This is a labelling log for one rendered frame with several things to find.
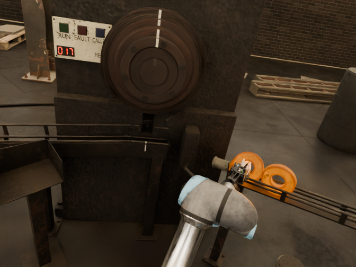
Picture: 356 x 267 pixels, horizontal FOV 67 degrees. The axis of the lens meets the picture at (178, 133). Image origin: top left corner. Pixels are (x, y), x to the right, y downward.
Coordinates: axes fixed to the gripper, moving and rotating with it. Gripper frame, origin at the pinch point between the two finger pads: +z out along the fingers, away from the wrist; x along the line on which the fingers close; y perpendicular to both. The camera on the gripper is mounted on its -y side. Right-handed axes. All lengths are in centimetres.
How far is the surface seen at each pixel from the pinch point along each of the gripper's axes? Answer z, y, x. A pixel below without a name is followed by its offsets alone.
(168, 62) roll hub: -14, 48, 40
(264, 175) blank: -3.1, 1.9, -9.9
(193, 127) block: -2.6, 8.0, 32.6
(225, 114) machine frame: 14.4, 11.3, 22.9
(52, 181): -68, 4, 63
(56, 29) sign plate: -30, 53, 92
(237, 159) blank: -1.4, 1.1, 5.4
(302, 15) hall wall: 672, -136, 151
